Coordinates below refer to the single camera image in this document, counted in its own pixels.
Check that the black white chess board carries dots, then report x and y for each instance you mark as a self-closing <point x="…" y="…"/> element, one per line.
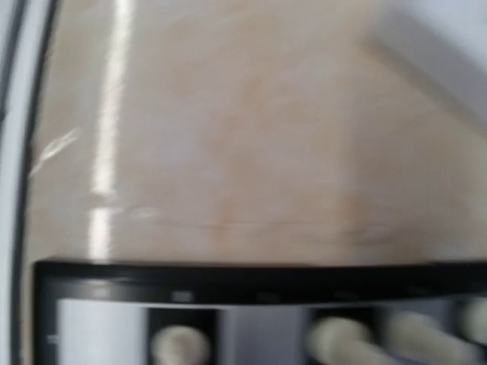
<point x="93" y="313"/>

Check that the white chess piece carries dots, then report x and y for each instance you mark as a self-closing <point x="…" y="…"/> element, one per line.
<point x="342" y="341"/>
<point x="180" y="345"/>
<point x="418" y="337"/>

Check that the white divided plastic tray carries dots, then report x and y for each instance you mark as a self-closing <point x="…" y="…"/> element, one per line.
<point x="443" y="40"/>

